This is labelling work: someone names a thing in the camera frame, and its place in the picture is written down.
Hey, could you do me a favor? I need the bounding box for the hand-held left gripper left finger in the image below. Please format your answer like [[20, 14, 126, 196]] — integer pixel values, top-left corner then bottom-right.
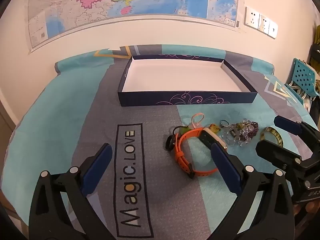
[[28, 143, 118, 240]]

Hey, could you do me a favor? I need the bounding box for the clear crystal bead bracelet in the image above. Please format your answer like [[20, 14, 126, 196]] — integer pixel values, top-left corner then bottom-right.
[[221, 125, 251, 147]]

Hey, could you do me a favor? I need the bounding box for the purple bead bracelet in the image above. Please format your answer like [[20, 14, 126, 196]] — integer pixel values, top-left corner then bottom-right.
[[237, 121, 259, 141]]

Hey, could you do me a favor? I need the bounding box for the colourful wall map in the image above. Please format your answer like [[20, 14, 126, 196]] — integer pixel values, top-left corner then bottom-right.
[[27, 0, 240, 53]]

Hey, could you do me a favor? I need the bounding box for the yellow duck keychain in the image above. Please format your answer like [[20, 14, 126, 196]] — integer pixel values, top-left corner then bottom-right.
[[209, 119, 229, 133]]

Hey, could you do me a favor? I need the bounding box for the black ring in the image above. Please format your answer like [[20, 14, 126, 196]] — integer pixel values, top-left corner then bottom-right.
[[166, 135, 177, 151]]

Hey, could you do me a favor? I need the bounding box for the orange strap wristwatch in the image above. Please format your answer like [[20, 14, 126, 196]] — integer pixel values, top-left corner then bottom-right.
[[174, 127, 228, 179]]

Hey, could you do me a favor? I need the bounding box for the teal perforated basket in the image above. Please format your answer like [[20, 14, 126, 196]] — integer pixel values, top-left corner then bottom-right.
[[285, 58, 317, 105]]

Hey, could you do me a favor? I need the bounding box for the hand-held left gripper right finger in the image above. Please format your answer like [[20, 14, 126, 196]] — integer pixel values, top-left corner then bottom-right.
[[208, 142, 297, 240]]

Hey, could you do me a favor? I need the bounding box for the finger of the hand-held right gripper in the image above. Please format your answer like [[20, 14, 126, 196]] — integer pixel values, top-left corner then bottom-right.
[[255, 140, 302, 178], [274, 116, 320, 155]]

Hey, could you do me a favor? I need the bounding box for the white wall socket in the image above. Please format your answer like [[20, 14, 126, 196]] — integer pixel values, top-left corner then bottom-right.
[[259, 13, 271, 34], [268, 20, 279, 39], [244, 6, 261, 29]]

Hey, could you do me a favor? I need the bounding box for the mottled green bangle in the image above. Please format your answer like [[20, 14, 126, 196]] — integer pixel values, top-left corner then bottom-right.
[[260, 127, 284, 148]]

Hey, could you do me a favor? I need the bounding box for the pink strap charm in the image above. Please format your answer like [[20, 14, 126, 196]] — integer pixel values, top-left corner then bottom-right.
[[190, 112, 205, 131]]

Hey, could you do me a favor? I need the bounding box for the teal grey printed tablecloth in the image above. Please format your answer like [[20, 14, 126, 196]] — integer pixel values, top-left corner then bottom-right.
[[0, 44, 320, 240]]

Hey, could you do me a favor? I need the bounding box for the dark blue shallow box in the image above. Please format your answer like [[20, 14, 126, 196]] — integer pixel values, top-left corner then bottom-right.
[[118, 54, 258, 107]]

